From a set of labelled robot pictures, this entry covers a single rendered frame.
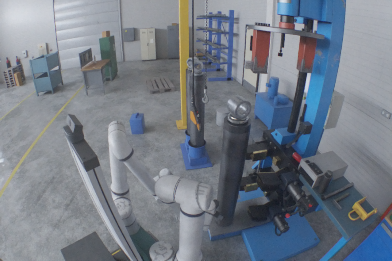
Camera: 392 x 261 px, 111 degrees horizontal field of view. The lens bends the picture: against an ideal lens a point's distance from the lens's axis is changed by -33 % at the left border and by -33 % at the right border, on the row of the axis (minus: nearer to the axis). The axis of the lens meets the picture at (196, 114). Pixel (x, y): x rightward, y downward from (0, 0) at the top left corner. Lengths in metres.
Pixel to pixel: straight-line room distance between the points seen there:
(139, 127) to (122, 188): 2.68
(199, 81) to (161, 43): 9.40
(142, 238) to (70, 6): 12.33
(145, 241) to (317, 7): 2.22
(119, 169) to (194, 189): 0.77
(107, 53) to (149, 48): 3.72
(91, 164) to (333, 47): 1.77
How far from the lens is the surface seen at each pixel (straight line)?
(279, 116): 4.25
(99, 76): 6.93
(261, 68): 1.51
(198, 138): 3.05
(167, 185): 0.87
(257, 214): 2.11
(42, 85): 8.68
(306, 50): 1.61
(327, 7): 1.72
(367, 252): 2.42
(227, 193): 1.95
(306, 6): 1.62
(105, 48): 8.25
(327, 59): 1.77
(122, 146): 1.22
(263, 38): 1.47
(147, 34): 11.34
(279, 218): 2.13
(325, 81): 1.82
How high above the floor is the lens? 2.20
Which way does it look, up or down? 27 degrees down
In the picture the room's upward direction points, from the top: straight up
